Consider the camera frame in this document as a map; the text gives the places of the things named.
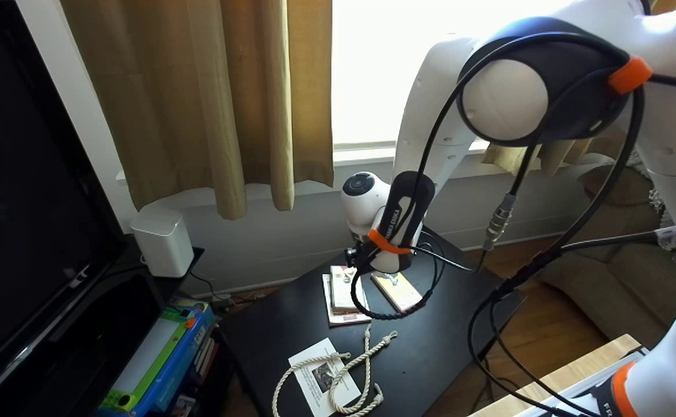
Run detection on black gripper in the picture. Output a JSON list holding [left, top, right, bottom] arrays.
[[343, 239, 414, 280]]

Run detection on white book with small figure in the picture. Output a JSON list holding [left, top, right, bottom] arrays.
[[321, 262, 368, 314]]

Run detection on white book with colourful illustration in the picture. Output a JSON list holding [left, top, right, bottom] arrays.
[[319, 267, 376, 329]]

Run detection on blue board game box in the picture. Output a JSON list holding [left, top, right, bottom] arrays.
[[133, 300, 222, 417]]

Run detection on white box device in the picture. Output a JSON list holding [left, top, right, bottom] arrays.
[[128, 204, 200, 280]]

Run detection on light wooden mounting board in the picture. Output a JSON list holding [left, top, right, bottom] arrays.
[[468, 332, 645, 417]]

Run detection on wide tan curtain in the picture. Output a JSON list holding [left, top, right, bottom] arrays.
[[57, 0, 338, 223]]

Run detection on beige sofa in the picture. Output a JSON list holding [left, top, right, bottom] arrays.
[[537, 152, 676, 351]]

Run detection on black television stand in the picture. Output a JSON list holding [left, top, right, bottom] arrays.
[[0, 236, 233, 417]]

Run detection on black television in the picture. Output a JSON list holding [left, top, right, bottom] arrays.
[[0, 0, 130, 390]]

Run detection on white rope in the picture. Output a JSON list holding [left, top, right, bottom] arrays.
[[269, 327, 401, 417]]

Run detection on thin black floor cable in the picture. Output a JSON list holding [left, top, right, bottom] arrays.
[[187, 267, 233, 306]]

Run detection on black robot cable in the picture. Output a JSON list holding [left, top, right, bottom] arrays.
[[348, 25, 676, 417]]

